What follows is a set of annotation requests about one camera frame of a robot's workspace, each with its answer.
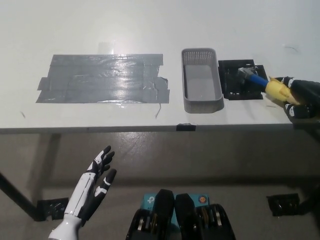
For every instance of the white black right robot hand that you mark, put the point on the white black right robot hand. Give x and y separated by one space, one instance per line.
305 92

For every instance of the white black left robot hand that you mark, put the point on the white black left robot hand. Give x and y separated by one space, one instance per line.
81 195

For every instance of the black teal robot torso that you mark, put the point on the black teal robot torso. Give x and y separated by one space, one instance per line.
185 220

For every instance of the black table leg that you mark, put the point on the black table leg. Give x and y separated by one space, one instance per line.
311 202
17 195

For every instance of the grey perforated plastic basket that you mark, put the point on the grey perforated plastic basket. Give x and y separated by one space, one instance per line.
201 83

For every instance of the small black tape piece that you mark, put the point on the small black tape piece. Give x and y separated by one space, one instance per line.
186 127

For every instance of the grey duct tape patch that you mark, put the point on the grey duct tape patch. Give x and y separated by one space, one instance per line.
102 78

